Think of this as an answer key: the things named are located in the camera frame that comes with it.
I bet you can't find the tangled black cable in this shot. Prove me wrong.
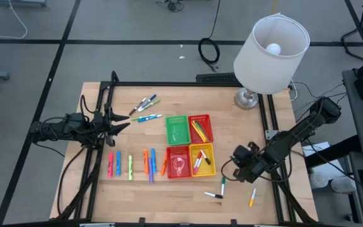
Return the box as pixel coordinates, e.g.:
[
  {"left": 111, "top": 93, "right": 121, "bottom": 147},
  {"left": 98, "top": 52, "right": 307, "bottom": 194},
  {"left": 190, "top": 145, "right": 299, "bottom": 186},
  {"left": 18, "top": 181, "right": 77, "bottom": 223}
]
[{"left": 155, "top": 0, "right": 186, "bottom": 13}]

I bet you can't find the green plastic basket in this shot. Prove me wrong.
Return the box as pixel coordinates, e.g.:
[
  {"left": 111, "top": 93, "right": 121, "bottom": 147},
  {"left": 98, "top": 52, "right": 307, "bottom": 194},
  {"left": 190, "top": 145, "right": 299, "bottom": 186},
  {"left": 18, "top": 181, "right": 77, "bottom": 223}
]
[{"left": 164, "top": 114, "right": 192, "bottom": 146}]

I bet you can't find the yellow capped whiteboard marker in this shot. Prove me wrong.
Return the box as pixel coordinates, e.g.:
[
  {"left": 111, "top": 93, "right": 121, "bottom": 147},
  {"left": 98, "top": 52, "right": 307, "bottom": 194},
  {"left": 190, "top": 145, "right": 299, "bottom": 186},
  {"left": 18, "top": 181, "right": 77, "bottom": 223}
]
[{"left": 248, "top": 187, "right": 257, "bottom": 208}]

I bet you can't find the light green highlighter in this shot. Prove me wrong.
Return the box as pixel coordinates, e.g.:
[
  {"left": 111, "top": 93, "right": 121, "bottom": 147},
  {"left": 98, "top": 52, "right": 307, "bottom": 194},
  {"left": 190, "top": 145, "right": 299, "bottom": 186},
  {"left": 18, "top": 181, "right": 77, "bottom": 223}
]
[{"left": 127, "top": 154, "right": 134, "bottom": 181}]

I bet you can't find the black bar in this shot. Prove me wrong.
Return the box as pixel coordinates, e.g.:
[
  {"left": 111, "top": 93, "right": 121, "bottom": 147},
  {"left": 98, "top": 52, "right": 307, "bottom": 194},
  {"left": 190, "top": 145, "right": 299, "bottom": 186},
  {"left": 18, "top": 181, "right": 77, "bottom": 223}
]
[{"left": 304, "top": 134, "right": 362, "bottom": 168}]

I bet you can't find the red plastic basket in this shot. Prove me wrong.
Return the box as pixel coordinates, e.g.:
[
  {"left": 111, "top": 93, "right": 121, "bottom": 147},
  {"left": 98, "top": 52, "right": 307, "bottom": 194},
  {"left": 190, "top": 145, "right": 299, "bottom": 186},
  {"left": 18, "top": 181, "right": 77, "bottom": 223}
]
[
  {"left": 187, "top": 113, "right": 214, "bottom": 144},
  {"left": 166, "top": 144, "right": 192, "bottom": 180}
]

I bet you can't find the coiled black floor cable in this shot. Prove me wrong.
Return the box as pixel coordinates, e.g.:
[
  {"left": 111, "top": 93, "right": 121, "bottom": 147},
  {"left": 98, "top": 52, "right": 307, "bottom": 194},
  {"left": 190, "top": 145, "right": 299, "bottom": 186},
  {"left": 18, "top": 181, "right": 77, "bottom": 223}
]
[{"left": 197, "top": 0, "right": 222, "bottom": 73}]

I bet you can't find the blue capped thin marker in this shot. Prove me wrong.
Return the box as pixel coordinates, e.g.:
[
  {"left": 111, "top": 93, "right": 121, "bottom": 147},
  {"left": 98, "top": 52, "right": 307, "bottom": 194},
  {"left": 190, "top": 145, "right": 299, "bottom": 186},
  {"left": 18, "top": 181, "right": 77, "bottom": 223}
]
[{"left": 136, "top": 94, "right": 158, "bottom": 111}]

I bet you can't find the yellow thin marker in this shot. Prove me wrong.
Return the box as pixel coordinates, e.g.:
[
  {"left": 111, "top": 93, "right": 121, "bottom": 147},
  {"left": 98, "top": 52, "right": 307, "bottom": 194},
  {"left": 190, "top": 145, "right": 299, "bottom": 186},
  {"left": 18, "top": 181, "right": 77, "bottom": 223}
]
[{"left": 190, "top": 120, "right": 207, "bottom": 143}]

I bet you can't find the table lamp white shade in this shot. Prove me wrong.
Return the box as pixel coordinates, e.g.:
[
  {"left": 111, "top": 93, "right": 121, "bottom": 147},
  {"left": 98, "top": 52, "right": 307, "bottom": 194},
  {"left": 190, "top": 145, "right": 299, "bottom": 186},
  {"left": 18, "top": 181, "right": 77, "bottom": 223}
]
[{"left": 233, "top": 12, "right": 311, "bottom": 111}]

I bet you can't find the black aluminium table frame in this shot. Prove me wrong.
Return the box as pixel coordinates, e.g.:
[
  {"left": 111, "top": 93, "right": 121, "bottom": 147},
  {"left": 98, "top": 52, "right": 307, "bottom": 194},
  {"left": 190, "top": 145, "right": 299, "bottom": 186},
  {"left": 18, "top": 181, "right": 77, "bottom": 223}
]
[{"left": 49, "top": 70, "right": 320, "bottom": 227}]

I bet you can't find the orange thin marker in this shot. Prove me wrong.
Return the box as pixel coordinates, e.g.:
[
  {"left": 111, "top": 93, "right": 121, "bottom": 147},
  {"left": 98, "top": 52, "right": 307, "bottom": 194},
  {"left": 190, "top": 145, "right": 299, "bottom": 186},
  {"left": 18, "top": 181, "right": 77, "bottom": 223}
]
[{"left": 193, "top": 120, "right": 209, "bottom": 143}]

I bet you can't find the brown capped thin marker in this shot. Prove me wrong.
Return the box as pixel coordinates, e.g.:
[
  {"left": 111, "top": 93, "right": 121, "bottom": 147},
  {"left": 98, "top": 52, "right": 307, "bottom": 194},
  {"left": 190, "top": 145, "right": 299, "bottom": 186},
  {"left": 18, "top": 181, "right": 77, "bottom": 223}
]
[{"left": 128, "top": 97, "right": 147, "bottom": 117}]

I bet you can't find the silver metal bracket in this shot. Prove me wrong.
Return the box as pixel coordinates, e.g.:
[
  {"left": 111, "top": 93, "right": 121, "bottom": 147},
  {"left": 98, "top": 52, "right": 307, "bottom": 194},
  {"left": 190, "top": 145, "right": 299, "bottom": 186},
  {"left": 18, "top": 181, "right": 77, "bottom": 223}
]
[{"left": 264, "top": 129, "right": 279, "bottom": 141}]

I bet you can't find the white paper roll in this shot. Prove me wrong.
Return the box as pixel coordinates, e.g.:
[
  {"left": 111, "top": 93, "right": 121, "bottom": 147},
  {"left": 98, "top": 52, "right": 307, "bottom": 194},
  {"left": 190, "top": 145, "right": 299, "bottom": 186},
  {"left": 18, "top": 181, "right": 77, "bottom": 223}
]
[
  {"left": 308, "top": 171, "right": 330, "bottom": 190},
  {"left": 330, "top": 175, "right": 356, "bottom": 194}
]

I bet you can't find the thin black floor cable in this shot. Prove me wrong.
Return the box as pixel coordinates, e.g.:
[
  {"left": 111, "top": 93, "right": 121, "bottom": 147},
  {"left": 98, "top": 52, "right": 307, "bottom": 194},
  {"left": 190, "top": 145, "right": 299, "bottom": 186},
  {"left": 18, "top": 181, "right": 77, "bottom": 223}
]
[{"left": 291, "top": 81, "right": 349, "bottom": 112}]

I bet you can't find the yellow plastic basket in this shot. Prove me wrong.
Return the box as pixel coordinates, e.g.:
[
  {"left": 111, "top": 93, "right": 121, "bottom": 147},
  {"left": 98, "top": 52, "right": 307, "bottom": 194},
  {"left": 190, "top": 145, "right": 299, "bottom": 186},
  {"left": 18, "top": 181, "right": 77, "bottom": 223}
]
[{"left": 188, "top": 143, "right": 217, "bottom": 178}]

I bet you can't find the pink capped whiteboard marker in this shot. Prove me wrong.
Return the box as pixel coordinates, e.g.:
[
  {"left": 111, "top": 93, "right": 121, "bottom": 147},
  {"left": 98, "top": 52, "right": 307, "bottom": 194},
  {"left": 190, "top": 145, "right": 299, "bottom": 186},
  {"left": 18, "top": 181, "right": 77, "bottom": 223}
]
[{"left": 193, "top": 157, "right": 203, "bottom": 174}]

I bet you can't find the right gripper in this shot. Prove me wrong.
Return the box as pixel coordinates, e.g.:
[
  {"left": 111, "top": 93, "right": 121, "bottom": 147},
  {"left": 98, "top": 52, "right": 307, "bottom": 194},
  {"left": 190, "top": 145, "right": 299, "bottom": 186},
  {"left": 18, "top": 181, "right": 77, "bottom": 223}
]
[{"left": 231, "top": 141, "right": 266, "bottom": 184}]

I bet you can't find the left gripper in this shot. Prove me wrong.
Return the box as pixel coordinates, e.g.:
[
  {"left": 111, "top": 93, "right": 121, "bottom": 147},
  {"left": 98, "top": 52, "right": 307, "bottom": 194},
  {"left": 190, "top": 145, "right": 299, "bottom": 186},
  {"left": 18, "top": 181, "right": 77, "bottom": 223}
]
[{"left": 90, "top": 103, "right": 132, "bottom": 148}]

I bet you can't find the white floor cable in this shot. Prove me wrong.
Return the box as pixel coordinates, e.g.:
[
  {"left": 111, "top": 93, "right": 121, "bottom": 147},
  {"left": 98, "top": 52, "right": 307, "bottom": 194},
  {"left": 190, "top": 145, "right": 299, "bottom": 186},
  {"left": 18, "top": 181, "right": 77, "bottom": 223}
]
[{"left": 0, "top": 0, "right": 29, "bottom": 40}]

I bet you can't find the green capped thin marker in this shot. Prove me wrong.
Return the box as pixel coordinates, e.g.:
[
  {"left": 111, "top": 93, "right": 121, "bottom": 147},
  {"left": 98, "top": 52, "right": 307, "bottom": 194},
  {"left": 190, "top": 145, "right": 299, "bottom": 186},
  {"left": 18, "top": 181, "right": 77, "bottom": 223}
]
[{"left": 130, "top": 113, "right": 158, "bottom": 122}]

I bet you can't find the black capped whiteboard marker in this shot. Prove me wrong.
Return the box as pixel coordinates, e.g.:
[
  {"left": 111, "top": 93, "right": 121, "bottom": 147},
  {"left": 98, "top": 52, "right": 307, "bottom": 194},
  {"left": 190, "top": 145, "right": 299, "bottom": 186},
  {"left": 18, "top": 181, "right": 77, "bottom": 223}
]
[
  {"left": 199, "top": 149, "right": 212, "bottom": 166},
  {"left": 204, "top": 191, "right": 224, "bottom": 200}
]

